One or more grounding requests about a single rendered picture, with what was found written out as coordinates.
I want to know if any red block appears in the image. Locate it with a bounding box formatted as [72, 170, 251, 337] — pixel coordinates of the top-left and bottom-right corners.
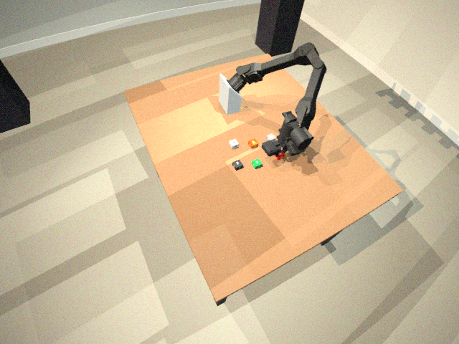
[275, 152, 285, 160]

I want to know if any orange block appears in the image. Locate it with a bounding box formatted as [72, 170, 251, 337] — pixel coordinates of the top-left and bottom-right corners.
[248, 139, 259, 148]

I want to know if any green block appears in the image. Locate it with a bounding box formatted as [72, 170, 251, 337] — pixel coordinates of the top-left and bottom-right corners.
[251, 158, 262, 169]

